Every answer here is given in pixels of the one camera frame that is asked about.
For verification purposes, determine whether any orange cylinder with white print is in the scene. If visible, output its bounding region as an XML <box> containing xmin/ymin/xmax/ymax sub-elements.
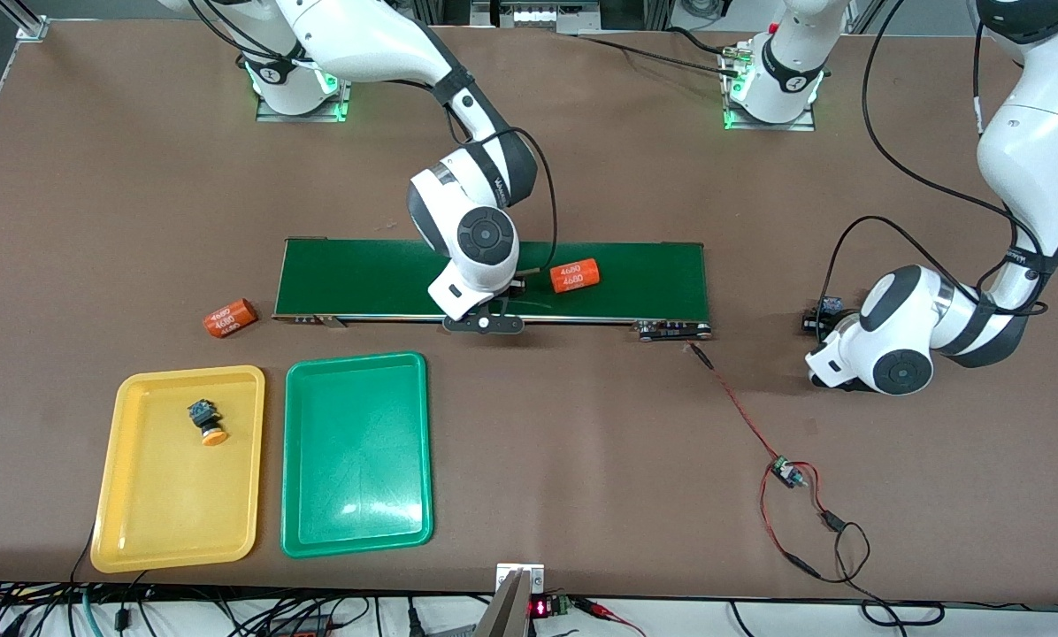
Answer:
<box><xmin>203</xmin><ymin>298</ymin><xmax>258</xmax><ymax>340</ymax></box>
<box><xmin>550</xmin><ymin>258</ymin><xmax>602</xmax><ymax>295</ymax></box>

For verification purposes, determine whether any yellow push button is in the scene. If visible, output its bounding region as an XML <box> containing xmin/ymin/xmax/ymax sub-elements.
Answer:
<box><xmin>187</xmin><ymin>400</ymin><xmax>229</xmax><ymax>447</ymax></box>

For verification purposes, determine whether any green conveyor belt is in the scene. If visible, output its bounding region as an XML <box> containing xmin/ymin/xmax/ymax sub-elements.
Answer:
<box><xmin>272</xmin><ymin>237</ymin><xmax>713</xmax><ymax>342</ymax></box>

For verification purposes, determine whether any green plastic tray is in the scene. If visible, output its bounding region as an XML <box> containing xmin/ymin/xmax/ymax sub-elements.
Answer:
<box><xmin>280</xmin><ymin>351</ymin><xmax>434</xmax><ymax>559</ymax></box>

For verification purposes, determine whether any silver control box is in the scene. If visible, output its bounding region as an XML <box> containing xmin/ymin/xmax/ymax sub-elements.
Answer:
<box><xmin>471</xmin><ymin>0</ymin><xmax>671</xmax><ymax>36</ymax></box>

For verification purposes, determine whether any silver metal clamp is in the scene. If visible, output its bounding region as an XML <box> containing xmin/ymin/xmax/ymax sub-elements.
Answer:
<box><xmin>474</xmin><ymin>563</ymin><xmax>546</xmax><ymax>637</ymax></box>

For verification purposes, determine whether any red clip lead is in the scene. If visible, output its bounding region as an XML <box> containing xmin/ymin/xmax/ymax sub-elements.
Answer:
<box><xmin>573</xmin><ymin>597</ymin><xmax>647</xmax><ymax>637</ymax></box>

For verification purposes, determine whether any yellow plastic tray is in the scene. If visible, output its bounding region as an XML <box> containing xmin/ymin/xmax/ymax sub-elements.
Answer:
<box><xmin>90</xmin><ymin>365</ymin><xmax>266</xmax><ymax>574</ymax></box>

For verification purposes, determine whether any red black wire module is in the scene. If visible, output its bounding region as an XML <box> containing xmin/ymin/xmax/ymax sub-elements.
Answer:
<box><xmin>688</xmin><ymin>342</ymin><xmax>826</xmax><ymax>580</ymax></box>

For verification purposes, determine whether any black looped cable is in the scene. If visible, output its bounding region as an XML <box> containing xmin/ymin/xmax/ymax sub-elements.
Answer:
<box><xmin>816</xmin><ymin>509</ymin><xmax>947</xmax><ymax>629</ymax></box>

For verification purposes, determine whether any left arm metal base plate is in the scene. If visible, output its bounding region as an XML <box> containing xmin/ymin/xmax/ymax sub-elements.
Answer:
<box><xmin>722</xmin><ymin>40</ymin><xmax>818</xmax><ymax>133</ymax></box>

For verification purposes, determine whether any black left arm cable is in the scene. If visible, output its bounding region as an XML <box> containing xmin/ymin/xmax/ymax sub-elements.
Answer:
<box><xmin>816</xmin><ymin>0</ymin><xmax>1052</xmax><ymax>311</ymax></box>

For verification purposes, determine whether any black base cable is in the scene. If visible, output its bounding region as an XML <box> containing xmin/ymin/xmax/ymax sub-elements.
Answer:
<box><xmin>573</xmin><ymin>27</ymin><xmax>747</xmax><ymax>79</ymax></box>

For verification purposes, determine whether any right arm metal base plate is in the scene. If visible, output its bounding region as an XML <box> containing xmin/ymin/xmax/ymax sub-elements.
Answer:
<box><xmin>255</xmin><ymin>27</ymin><xmax>358</xmax><ymax>123</ymax></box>

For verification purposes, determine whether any black cable bundle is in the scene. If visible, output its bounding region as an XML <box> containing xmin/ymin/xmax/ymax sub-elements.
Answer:
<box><xmin>0</xmin><ymin>579</ymin><xmax>495</xmax><ymax>637</ymax></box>

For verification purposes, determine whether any aluminium profile bracket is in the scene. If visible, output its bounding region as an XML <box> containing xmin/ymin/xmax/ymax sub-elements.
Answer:
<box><xmin>0</xmin><ymin>0</ymin><xmax>49</xmax><ymax>42</ymax></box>

